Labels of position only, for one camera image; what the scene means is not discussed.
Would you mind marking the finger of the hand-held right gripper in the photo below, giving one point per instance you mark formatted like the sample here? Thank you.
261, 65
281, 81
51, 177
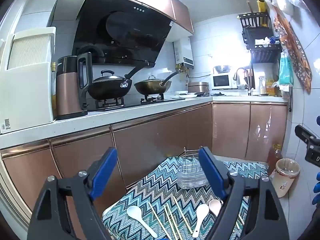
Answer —
303, 133

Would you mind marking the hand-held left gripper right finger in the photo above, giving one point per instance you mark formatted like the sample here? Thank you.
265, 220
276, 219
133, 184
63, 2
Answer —
212, 175

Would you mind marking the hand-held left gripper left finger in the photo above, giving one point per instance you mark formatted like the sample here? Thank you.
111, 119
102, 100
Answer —
102, 172

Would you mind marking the wooden chopstick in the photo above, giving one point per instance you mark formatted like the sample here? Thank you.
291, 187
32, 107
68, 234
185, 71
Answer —
239, 220
160, 221
174, 221
170, 223
183, 216

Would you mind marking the pale pink spoon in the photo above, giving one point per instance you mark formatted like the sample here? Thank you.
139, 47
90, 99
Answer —
215, 206

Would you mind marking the trash bin with bag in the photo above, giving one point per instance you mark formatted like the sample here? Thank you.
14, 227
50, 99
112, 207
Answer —
285, 177

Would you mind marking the amber oil bottle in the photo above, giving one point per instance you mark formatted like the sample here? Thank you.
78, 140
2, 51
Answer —
273, 158

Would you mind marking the zigzag patterned cloth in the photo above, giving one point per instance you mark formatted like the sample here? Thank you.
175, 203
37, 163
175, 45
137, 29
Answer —
150, 190

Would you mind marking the large white spoon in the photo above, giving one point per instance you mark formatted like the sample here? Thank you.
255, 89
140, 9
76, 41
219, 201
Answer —
136, 212

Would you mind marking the yellow bottle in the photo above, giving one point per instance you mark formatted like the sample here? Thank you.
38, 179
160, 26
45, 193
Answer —
270, 87

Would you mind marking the copper lower cabinets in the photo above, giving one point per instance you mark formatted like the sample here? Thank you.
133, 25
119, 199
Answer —
162, 140

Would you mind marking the clear bottle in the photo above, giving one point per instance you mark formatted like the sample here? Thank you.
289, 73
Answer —
261, 86

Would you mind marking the teal bag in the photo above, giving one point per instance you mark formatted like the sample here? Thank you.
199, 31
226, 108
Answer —
285, 71

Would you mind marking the black gas stove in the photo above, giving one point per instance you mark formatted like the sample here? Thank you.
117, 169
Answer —
117, 103

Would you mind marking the brown floral apron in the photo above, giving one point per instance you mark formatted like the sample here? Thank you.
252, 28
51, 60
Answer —
298, 55

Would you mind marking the kitchen faucet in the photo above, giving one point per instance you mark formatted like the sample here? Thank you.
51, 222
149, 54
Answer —
247, 76

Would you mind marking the white plates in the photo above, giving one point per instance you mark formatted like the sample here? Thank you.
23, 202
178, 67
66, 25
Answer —
183, 95

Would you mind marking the black wok with lid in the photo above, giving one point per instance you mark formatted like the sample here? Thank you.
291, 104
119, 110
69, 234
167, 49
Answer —
110, 87

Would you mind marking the copper rice cooker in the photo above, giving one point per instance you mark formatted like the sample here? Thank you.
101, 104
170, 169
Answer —
197, 87

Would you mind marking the copper electric kettle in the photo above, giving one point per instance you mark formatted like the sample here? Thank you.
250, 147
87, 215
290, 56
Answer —
67, 90

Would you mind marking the white microwave oven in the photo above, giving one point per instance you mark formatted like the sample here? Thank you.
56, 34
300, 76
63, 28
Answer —
221, 81

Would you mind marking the brass wok with lid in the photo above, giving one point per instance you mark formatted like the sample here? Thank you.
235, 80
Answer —
150, 86

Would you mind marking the metal bowl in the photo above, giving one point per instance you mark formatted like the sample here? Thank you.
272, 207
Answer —
222, 68

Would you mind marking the black dish rack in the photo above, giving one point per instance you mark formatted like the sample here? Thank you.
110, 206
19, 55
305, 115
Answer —
257, 32

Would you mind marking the white box appliance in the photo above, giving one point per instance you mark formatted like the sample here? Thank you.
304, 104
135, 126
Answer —
27, 87

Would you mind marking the white water heater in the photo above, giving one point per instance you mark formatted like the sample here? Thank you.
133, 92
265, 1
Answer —
185, 52

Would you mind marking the yellow container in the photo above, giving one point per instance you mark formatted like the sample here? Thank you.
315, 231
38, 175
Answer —
261, 5

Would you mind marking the black range hood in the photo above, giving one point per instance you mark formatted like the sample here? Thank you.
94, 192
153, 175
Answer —
125, 30

